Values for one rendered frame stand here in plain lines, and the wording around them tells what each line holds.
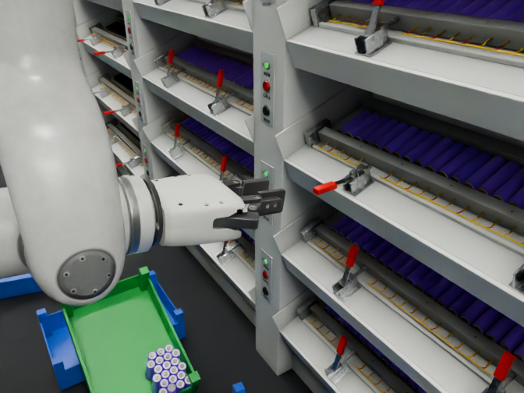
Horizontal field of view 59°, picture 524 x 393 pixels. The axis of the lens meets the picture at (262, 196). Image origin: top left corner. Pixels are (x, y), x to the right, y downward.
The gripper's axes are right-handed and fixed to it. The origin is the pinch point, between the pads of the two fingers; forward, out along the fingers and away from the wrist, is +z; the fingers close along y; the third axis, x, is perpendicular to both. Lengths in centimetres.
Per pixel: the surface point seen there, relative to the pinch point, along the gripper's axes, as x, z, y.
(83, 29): 3, 17, -156
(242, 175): -15.4, 23.6, -40.8
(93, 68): -12, 21, -156
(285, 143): 1.3, 14.7, -15.5
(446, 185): 4.2, 20.4, 11.9
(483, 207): 3.6, 20.2, 17.6
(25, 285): -58, -19, -77
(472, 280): -3.2, 15.5, 21.6
